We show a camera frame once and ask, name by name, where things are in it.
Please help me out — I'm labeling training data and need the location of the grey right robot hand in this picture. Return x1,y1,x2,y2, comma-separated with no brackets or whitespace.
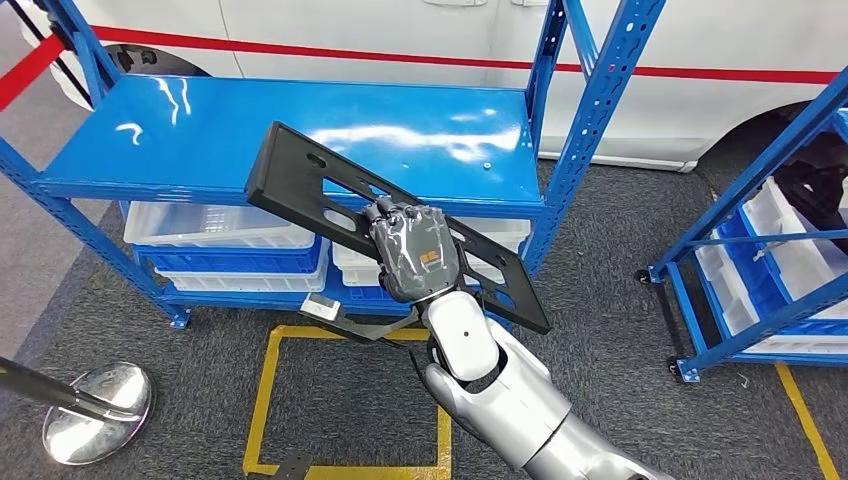
362,197,463,306

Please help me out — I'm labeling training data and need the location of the black plastic panel part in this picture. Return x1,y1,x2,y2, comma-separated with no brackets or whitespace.
245,121,552,336

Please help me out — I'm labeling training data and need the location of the blue steel shelf rack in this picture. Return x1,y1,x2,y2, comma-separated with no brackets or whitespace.
635,66,848,386
0,0,667,331

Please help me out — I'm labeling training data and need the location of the blue plastic bin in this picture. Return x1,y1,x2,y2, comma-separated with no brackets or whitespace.
714,210,848,337
132,237,326,276

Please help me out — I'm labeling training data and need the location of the red barrier belt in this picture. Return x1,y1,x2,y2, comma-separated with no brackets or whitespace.
91,25,841,86
0,34,66,113

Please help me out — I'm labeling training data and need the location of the white car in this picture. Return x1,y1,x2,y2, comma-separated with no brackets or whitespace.
13,0,848,175

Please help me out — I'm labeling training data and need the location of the chrome barrier stanchion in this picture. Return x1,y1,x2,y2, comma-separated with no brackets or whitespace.
0,355,155,467

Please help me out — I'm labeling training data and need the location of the black parts pile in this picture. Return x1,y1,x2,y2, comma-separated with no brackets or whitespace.
771,129,848,256

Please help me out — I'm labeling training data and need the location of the black camera bracket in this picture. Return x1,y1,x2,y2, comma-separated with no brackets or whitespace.
317,307,425,347

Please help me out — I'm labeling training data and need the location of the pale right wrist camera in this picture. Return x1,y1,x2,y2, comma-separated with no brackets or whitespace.
299,293,342,324

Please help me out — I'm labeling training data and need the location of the black barrier post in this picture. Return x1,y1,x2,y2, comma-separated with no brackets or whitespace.
9,0,94,109

